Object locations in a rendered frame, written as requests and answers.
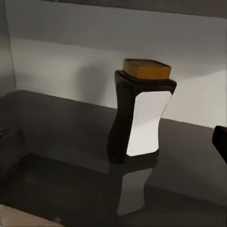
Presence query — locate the bottle of coffee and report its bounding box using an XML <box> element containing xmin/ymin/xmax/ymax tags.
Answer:
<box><xmin>108</xmin><ymin>59</ymin><xmax>177</xmax><ymax>164</ymax></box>

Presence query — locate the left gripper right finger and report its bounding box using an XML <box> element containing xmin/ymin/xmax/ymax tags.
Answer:
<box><xmin>212</xmin><ymin>126</ymin><xmax>227</xmax><ymax>164</ymax></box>

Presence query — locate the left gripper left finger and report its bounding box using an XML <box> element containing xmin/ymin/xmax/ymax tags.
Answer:
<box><xmin>0</xmin><ymin>126</ymin><xmax>25</xmax><ymax>182</ymax></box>

